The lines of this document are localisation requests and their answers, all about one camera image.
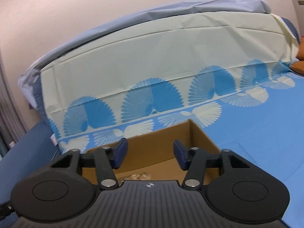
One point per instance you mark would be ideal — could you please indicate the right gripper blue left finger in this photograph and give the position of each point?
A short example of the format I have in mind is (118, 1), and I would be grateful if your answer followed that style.
(118, 153)

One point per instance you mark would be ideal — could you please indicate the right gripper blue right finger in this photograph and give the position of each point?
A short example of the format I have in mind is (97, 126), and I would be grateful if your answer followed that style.
(182, 155)

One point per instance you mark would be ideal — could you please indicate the brown cardboard box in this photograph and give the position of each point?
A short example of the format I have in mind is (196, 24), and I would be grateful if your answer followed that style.
(153, 152)

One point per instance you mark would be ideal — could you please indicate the orange cushion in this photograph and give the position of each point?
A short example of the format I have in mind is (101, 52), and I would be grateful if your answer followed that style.
(298, 66)

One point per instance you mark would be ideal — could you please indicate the grey curtain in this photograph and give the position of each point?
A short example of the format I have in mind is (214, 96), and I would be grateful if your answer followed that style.
(12, 125)

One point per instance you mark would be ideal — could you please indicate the grey-blue sheet on backrest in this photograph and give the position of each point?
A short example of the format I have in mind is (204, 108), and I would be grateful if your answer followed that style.
(28, 78)

